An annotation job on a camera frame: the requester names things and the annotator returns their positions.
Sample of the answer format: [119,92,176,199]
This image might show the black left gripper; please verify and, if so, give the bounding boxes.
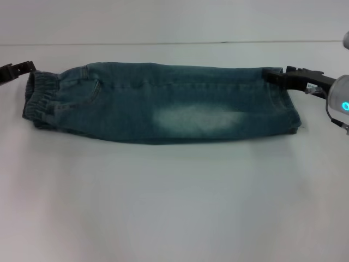
[0,62,37,86]

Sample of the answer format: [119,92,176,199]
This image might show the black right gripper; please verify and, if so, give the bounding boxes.
[262,64,338,96]

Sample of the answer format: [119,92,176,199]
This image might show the blue denim shorts with embroidery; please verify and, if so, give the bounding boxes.
[22,62,302,144]

